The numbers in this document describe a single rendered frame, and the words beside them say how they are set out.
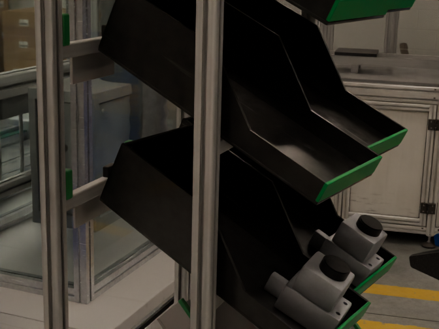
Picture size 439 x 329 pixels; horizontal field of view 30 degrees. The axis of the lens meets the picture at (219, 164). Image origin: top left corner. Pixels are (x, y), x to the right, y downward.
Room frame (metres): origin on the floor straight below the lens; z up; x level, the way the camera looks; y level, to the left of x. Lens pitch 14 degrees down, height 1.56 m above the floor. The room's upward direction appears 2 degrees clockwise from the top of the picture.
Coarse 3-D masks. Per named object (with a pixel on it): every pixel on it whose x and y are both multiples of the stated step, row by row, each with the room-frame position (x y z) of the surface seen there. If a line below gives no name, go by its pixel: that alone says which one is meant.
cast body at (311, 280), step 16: (320, 256) 0.78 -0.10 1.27; (304, 272) 0.75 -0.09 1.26; (320, 272) 0.75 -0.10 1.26; (336, 272) 0.75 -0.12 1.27; (272, 288) 0.78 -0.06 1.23; (288, 288) 0.76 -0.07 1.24; (304, 288) 0.75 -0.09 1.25; (320, 288) 0.74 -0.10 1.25; (336, 288) 0.74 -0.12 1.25; (288, 304) 0.76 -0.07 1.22; (304, 304) 0.75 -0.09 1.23; (320, 304) 0.74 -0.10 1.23; (336, 304) 0.76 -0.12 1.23; (304, 320) 0.75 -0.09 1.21; (320, 320) 0.75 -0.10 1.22; (336, 320) 0.74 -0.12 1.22
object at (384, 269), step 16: (272, 176) 1.04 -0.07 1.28; (288, 192) 1.02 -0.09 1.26; (288, 208) 1.00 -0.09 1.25; (304, 208) 1.01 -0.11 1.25; (320, 208) 1.00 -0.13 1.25; (304, 224) 0.98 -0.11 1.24; (320, 224) 0.99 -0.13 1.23; (336, 224) 0.99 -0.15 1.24; (304, 240) 0.94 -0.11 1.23; (384, 256) 0.95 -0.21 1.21; (384, 272) 0.93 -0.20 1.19; (352, 288) 0.84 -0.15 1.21
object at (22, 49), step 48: (0, 0) 1.63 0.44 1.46; (96, 0) 1.62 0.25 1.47; (0, 48) 1.64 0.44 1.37; (0, 96) 1.64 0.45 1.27; (96, 96) 1.62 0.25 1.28; (0, 144) 1.64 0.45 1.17; (96, 144) 1.62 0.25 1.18; (0, 192) 1.64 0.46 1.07; (0, 240) 1.64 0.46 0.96; (96, 240) 1.61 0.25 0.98; (144, 240) 1.81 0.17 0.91
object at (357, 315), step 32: (192, 128) 0.93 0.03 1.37; (128, 160) 0.82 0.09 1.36; (160, 160) 0.90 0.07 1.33; (192, 160) 0.93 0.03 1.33; (224, 160) 0.90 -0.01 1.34; (128, 192) 0.82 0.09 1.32; (160, 192) 0.79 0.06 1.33; (192, 192) 0.92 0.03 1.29; (224, 192) 0.90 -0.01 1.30; (256, 192) 0.88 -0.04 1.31; (160, 224) 0.79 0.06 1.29; (224, 224) 0.88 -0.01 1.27; (256, 224) 0.88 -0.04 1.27; (288, 224) 0.86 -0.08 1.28; (224, 256) 0.75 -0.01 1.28; (256, 256) 0.85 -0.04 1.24; (288, 256) 0.86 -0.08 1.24; (224, 288) 0.75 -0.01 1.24; (256, 288) 0.79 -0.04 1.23; (256, 320) 0.73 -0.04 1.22; (288, 320) 0.76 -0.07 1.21; (352, 320) 0.77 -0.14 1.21
